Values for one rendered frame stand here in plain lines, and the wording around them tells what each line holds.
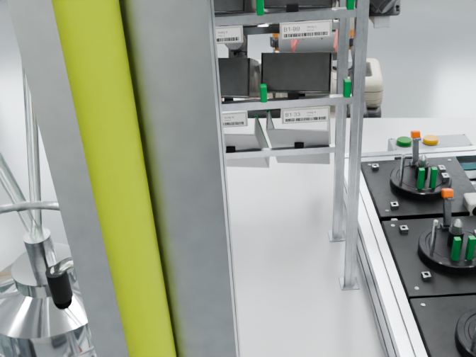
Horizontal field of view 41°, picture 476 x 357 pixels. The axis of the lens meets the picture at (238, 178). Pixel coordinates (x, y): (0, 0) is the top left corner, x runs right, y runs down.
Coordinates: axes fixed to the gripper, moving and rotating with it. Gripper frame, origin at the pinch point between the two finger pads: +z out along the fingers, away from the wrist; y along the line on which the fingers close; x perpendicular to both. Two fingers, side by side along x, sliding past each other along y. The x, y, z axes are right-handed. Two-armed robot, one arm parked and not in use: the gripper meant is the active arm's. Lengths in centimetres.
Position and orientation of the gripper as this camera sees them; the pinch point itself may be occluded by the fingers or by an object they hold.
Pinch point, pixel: (314, 47)
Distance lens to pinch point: 148.1
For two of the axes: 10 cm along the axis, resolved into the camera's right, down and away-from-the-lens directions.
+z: -2.3, 8.3, -5.1
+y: 9.4, 0.6, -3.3
